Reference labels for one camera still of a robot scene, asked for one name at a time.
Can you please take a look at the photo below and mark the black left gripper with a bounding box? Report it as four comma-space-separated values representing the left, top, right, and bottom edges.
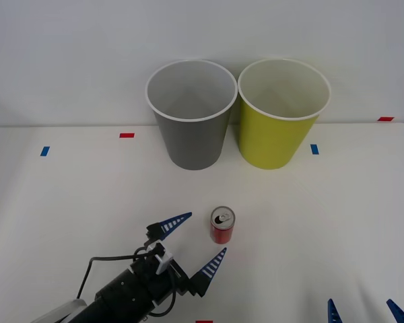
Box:
130, 211, 228, 306

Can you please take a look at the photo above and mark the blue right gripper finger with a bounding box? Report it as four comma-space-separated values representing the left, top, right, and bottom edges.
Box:
386, 298, 404, 323
327, 297, 343, 323

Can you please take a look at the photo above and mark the red drink can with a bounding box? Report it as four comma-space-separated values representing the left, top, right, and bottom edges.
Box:
209, 205, 236, 244

